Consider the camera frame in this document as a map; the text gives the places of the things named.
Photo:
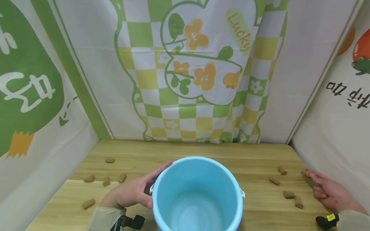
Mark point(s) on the person's right hand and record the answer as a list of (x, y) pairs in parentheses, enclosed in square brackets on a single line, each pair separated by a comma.
[(335, 194)]

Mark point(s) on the person's left hand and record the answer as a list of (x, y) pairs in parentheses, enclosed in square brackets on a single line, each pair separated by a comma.
[(127, 193)]

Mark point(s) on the person's left thumb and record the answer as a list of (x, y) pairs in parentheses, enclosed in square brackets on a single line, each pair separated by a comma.
[(146, 200)]

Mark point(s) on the person's left index finger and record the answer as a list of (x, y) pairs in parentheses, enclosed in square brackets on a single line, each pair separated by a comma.
[(159, 171)]

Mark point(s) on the person's right fingers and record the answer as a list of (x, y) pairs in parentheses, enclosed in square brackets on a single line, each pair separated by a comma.
[(318, 184)]

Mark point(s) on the brown cork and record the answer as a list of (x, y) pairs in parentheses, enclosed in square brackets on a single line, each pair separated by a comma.
[(109, 160), (299, 202), (88, 203), (122, 178), (288, 194), (282, 170), (305, 173), (106, 181), (89, 178), (274, 181)]

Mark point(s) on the light blue plastic bucket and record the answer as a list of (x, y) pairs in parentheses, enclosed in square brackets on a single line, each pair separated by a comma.
[(196, 179)]

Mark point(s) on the person's left forearm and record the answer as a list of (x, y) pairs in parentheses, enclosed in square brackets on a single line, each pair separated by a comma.
[(104, 219)]

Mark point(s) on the person's right forearm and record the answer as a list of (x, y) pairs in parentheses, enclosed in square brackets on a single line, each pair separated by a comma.
[(352, 221)]

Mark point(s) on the black wrist band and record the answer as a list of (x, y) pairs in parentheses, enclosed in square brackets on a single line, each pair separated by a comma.
[(127, 222), (327, 221)]

